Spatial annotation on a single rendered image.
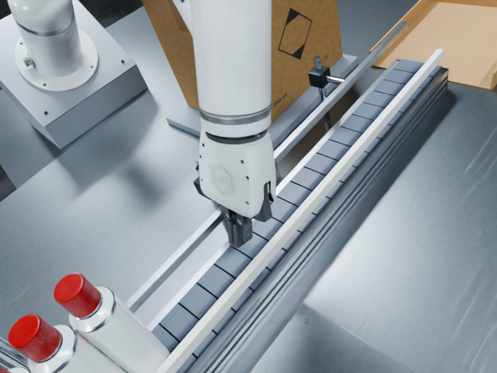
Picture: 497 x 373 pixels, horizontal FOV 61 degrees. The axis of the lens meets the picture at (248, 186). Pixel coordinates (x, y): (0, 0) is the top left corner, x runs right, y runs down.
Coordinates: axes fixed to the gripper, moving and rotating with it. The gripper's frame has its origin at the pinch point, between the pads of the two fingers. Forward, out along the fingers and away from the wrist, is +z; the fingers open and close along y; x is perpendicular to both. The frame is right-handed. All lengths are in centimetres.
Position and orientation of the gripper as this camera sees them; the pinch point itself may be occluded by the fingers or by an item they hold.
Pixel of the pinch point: (240, 229)
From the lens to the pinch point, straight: 59.7
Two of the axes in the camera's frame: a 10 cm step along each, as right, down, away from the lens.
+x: 6.9, -3.9, 6.1
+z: 0.2, 8.5, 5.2
